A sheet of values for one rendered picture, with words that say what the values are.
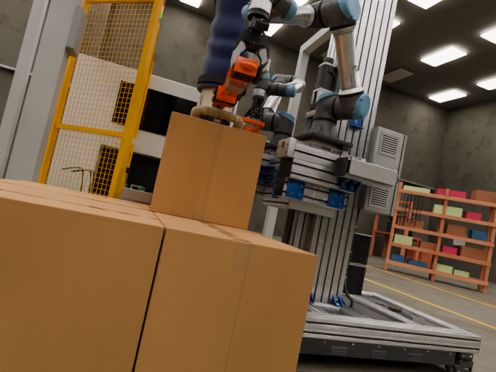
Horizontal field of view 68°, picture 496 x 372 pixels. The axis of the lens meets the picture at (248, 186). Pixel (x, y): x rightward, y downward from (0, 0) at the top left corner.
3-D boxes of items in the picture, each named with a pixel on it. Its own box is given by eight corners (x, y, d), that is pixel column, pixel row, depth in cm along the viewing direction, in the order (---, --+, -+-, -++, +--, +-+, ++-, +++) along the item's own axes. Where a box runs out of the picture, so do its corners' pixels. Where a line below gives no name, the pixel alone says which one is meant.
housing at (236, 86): (224, 89, 137) (226, 77, 137) (240, 94, 139) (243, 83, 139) (227, 84, 130) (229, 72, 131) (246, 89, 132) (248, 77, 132)
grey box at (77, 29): (70, 56, 271) (80, 18, 273) (77, 58, 273) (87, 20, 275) (65, 46, 252) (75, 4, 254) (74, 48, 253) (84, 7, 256)
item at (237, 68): (228, 77, 124) (231, 63, 125) (249, 83, 126) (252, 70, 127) (233, 69, 116) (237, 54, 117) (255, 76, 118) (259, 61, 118)
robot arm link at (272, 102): (271, 121, 223) (294, 71, 256) (249, 118, 228) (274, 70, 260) (273, 136, 232) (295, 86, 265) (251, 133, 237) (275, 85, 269)
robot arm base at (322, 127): (325, 145, 191) (329, 127, 192) (342, 142, 177) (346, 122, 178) (300, 138, 186) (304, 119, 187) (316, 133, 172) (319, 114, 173)
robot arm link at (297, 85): (308, 93, 260) (292, 102, 217) (294, 91, 264) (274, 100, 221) (311, 76, 256) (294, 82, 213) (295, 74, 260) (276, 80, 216)
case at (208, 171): (150, 205, 200) (166, 133, 203) (221, 219, 210) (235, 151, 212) (149, 210, 142) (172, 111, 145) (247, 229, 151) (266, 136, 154)
